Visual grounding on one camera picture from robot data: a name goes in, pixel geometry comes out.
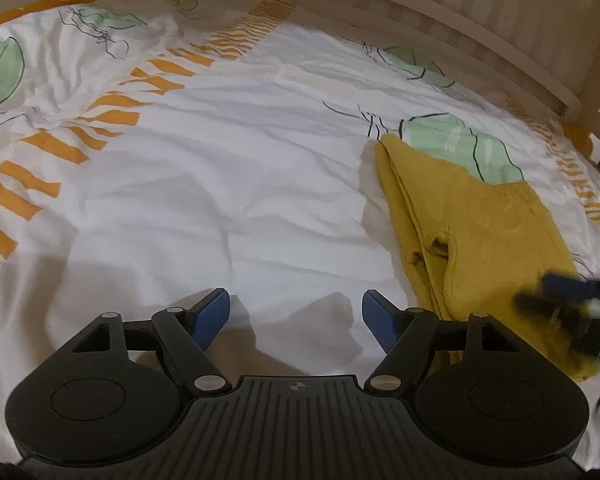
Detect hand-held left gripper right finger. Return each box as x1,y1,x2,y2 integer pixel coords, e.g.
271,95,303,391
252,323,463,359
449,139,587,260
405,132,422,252
362,290,513,392

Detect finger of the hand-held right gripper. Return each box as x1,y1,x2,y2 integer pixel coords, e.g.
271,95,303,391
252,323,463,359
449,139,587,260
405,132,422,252
512,292,583,326
540,271,597,302

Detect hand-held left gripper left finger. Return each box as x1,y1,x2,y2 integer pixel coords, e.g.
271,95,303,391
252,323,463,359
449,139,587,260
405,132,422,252
72,287,233,393

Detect mustard yellow knit garment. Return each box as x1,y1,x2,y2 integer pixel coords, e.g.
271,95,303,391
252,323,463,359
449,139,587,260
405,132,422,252
375,132,598,382

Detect white leaf print duvet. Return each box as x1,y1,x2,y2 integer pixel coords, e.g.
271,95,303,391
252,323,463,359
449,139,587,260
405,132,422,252
0,0,600,471

